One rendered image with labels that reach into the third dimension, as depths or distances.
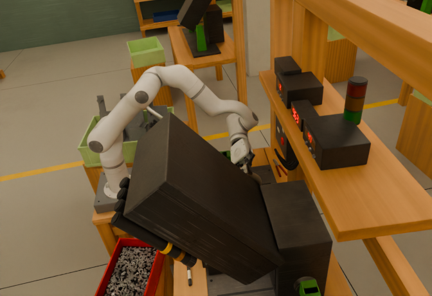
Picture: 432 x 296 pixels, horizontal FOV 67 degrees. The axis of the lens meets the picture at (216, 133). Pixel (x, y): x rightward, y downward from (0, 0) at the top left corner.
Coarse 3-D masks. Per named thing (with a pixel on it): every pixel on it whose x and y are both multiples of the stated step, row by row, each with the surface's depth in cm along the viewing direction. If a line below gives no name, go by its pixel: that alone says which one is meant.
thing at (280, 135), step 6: (276, 120) 129; (276, 126) 130; (276, 132) 132; (282, 132) 121; (276, 138) 133; (282, 138) 122; (282, 144) 122; (288, 144) 117; (282, 150) 125; (288, 150) 119; (288, 156) 120; (294, 156) 121
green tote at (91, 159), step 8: (144, 112) 247; (96, 120) 249; (88, 128) 233; (80, 144) 217; (128, 144) 214; (136, 144) 215; (80, 152) 216; (88, 152) 216; (128, 152) 218; (88, 160) 220; (96, 160) 220; (128, 160) 222
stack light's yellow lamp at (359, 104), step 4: (348, 100) 91; (352, 100) 90; (356, 100) 90; (360, 100) 90; (348, 104) 92; (352, 104) 91; (356, 104) 90; (360, 104) 90; (348, 108) 92; (352, 108) 91; (356, 108) 91; (360, 108) 91; (352, 112) 92; (356, 112) 92
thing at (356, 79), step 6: (354, 78) 90; (360, 78) 89; (348, 84) 89; (354, 84) 87; (360, 84) 87; (366, 84) 88; (348, 90) 90; (354, 90) 88; (360, 90) 88; (348, 96) 90; (354, 96) 89; (360, 96) 89
